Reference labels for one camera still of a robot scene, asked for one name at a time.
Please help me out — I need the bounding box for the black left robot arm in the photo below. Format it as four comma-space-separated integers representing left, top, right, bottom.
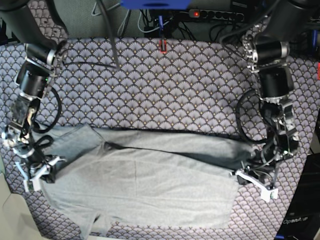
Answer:
234, 0, 320, 189

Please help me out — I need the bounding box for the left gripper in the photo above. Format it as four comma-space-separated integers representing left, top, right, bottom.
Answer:
237, 134, 299, 186

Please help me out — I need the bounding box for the black power strip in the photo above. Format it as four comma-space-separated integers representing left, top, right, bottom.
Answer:
188, 9, 245, 22

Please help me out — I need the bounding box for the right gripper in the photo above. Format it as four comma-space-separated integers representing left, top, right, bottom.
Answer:
1, 124, 56, 184

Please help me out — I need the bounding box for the blue clamp post right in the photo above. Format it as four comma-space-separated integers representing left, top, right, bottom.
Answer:
307, 29, 318, 57

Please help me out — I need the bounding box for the red-tipped table clamp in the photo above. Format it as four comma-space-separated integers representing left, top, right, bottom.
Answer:
158, 15, 167, 54

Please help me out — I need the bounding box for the blue camera mount bracket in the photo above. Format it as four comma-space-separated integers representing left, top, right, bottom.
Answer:
121, 0, 191, 10

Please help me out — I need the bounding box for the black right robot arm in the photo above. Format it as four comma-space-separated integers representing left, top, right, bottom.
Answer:
0, 0, 66, 192

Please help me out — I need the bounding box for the black OpenArm box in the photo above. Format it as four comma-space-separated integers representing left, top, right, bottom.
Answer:
275, 153, 320, 240

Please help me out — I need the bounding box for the light grey T-shirt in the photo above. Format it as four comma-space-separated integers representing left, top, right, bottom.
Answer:
41, 125, 252, 239

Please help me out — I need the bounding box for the red clamp at right edge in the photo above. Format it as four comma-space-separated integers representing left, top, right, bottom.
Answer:
317, 62, 320, 80

